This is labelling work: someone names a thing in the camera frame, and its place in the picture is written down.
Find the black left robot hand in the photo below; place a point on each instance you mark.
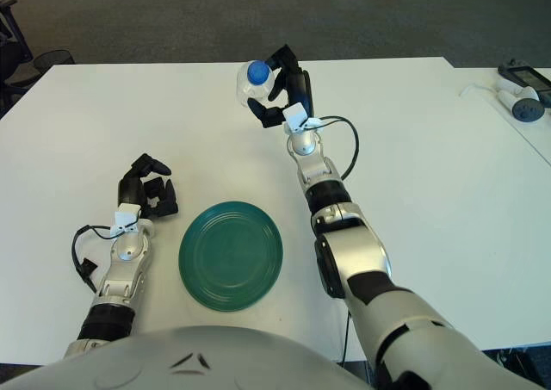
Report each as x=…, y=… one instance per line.
x=129, y=187

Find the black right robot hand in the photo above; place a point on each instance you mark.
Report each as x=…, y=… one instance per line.
x=297, y=86

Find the clear bottle blue cap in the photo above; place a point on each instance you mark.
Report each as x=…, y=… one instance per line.
x=249, y=86

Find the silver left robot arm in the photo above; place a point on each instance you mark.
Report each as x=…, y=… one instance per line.
x=125, y=252

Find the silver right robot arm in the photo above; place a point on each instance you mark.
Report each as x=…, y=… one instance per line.
x=357, y=252

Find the green ridged plate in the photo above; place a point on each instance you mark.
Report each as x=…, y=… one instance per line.
x=230, y=256

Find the black mesh wastebasket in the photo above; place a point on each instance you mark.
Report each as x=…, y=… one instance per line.
x=53, y=60

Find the black office chair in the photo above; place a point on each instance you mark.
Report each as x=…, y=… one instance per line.
x=8, y=63

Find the silver robot torso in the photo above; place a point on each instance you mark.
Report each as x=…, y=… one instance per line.
x=193, y=364

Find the dark handheld screen device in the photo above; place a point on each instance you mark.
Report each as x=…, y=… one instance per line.
x=527, y=78

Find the white grey handheld controller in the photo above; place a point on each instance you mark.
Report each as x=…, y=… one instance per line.
x=527, y=109

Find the black table base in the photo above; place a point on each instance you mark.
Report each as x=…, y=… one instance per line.
x=516, y=357

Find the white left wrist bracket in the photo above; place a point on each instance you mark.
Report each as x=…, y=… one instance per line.
x=128, y=214

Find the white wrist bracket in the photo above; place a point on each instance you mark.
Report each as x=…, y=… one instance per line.
x=296, y=114
x=128, y=214

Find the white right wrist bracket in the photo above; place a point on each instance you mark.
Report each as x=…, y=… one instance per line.
x=296, y=114

